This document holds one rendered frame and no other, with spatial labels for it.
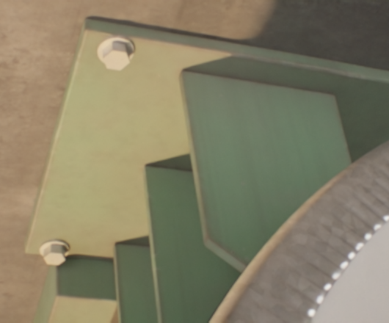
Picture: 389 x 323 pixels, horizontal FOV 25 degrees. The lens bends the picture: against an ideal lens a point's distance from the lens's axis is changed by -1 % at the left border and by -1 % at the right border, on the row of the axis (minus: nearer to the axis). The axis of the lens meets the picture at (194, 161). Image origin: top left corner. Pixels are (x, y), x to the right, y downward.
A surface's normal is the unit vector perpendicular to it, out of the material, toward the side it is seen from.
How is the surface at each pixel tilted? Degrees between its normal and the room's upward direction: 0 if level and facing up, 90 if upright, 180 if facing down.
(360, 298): 90
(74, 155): 0
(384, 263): 90
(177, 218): 90
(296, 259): 91
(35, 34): 0
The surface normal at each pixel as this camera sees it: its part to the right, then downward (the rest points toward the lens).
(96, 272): 0.29, -0.67
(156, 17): 0.11, 0.73
